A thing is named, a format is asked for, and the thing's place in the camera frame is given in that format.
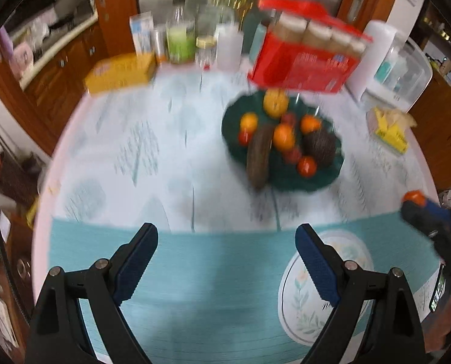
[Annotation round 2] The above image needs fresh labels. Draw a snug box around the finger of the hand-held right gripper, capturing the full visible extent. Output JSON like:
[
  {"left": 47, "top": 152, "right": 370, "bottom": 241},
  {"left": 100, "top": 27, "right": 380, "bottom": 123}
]
[
  {"left": 419, "top": 196, "right": 451, "bottom": 224},
  {"left": 400, "top": 200, "right": 440, "bottom": 238}
]

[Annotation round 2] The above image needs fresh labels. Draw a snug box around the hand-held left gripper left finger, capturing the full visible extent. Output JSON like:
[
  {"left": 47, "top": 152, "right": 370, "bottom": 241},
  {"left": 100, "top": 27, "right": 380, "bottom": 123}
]
[{"left": 27, "top": 223, "right": 159, "bottom": 364}]

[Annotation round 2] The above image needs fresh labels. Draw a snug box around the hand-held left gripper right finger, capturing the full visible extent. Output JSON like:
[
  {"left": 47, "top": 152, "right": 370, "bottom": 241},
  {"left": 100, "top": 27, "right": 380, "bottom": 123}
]
[{"left": 294, "top": 224, "right": 427, "bottom": 364}]

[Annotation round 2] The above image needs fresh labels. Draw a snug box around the dark green scalloped plate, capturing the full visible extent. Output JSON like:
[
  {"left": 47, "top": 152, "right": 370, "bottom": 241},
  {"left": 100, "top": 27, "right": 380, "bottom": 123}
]
[{"left": 221, "top": 90, "right": 345, "bottom": 194}]

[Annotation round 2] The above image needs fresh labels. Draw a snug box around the large orange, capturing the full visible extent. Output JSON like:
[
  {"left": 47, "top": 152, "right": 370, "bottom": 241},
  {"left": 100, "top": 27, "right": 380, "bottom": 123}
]
[{"left": 273, "top": 124, "right": 296, "bottom": 150}]

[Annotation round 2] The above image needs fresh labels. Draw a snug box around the small tangerine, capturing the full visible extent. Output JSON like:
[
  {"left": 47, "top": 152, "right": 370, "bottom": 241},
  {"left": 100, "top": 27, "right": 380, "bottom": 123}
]
[{"left": 240, "top": 113, "right": 258, "bottom": 133}]

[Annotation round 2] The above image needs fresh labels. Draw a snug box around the large yellow pomelo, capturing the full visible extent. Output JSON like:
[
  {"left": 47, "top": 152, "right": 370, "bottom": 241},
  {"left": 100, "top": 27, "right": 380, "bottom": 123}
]
[{"left": 263, "top": 89, "right": 289, "bottom": 118}]

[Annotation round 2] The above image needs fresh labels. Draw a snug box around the person's right hand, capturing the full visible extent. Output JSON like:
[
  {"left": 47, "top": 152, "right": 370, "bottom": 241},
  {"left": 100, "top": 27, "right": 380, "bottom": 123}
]
[{"left": 424, "top": 292, "right": 451, "bottom": 354}]

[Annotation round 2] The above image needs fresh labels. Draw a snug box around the yellow tissue pack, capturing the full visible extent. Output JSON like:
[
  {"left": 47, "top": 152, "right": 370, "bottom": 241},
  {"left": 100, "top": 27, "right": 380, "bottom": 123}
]
[{"left": 366, "top": 107, "right": 419, "bottom": 155}]

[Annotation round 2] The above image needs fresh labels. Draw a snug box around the dark brown bumpy avocado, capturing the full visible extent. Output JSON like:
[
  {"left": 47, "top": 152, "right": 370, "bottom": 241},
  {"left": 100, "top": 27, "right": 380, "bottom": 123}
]
[{"left": 303, "top": 129, "right": 338, "bottom": 167}]

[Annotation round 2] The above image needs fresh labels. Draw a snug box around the overripe brown banana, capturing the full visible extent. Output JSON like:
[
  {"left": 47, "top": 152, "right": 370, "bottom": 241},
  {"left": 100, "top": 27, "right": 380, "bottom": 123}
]
[{"left": 246, "top": 125, "right": 274, "bottom": 189}]

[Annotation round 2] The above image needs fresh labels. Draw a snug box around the white countertop sterilizer cabinet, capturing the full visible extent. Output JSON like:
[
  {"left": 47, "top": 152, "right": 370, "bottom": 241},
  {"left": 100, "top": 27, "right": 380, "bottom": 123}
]
[{"left": 347, "top": 21, "right": 434, "bottom": 112}]

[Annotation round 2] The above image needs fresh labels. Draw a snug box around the red carton of jars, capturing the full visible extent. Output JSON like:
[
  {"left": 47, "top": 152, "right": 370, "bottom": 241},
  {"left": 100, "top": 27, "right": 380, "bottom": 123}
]
[{"left": 247, "top": 0, "right": 374, "bottom": 95}]

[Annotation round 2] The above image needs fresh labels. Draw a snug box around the yellow cardboard box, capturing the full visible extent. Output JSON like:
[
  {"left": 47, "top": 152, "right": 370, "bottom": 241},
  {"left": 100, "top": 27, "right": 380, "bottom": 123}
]
[{"left": 84, "top": 53, "right": 157, "bottom": 95}]

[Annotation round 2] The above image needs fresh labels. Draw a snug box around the silver metal can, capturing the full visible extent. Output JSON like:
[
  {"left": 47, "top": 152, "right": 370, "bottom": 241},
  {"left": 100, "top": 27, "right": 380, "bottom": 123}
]
[{"left": 151, "top": 26, "right": 168, "bottom": 63}]

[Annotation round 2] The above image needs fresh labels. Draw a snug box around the small lidded glass jar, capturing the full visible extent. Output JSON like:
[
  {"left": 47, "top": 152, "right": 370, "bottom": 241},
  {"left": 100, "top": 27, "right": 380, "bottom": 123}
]
[{"left": 196, "top": 36, "right": 216, "bottom": 69}]

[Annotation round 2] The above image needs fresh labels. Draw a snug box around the green label glass bottle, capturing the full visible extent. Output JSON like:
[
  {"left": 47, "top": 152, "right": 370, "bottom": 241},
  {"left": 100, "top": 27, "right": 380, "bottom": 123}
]
[{"left": 166, "top": 4, "right": 196, "bottom": 64}]

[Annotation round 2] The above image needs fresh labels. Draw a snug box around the blue and white carton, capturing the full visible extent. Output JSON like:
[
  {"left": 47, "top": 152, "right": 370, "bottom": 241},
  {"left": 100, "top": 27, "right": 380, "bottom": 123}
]
[{"left": 130, "top": 12, "right": 155, "bottom": 56}]

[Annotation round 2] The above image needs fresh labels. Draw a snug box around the white plastic bottle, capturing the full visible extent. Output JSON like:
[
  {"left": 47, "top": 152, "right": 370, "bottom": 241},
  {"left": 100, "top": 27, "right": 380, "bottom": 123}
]
[{"left": 215, "top": 23, "right": 245, "bottom": 71}]

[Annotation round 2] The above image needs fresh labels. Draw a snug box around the clear plastic container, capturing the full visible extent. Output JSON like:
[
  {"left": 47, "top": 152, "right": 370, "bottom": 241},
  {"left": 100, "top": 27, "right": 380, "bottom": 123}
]
[{"left": 197, "top": 4, "right": 235, "bottom": 39}]

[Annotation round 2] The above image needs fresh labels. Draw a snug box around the silver door handle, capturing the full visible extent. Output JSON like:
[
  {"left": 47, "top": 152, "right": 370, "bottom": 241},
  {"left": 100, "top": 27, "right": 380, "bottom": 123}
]
[{"left": 348, "top": 0, "right": 367, "bottom": 23}]

